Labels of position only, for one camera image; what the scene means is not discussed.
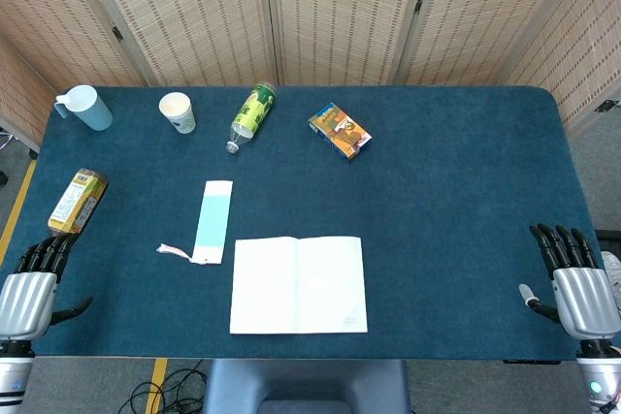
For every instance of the light blue bookmark with tassel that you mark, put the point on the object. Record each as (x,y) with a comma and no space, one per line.
(212,220)

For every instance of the white paper cup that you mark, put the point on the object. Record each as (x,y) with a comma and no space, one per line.
(179,118)

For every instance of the clear bottle with green label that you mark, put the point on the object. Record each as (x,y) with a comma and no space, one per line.
(252,113)

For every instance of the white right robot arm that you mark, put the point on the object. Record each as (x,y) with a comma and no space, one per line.
(599,380)

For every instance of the light blue plastic cup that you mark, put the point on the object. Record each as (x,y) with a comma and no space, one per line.
(92,111)

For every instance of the dark blue table cloth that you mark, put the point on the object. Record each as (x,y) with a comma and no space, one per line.
(436,215)

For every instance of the black flat object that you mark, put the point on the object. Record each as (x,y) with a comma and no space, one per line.
(609,234)

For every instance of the orange and blue snack box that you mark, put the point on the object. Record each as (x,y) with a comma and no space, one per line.
(342,133)

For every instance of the woven bamboo folding screen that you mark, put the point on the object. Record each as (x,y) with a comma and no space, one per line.
(339,16)

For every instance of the white lined notebook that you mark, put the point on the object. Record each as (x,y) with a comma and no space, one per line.
(301,288)

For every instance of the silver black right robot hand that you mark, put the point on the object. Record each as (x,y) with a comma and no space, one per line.
(584,297)

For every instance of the white shoe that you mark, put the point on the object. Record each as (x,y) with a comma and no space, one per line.
(613,264)

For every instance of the yellow floor tape strip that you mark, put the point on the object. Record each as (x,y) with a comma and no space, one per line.
(156,385)
(17,208)

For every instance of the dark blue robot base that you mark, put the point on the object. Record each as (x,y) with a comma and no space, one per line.
(305,385)

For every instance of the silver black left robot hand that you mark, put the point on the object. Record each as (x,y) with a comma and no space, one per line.
(26,297)

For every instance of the tea bottle with yellow label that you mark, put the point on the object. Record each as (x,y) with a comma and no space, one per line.
(77,200)

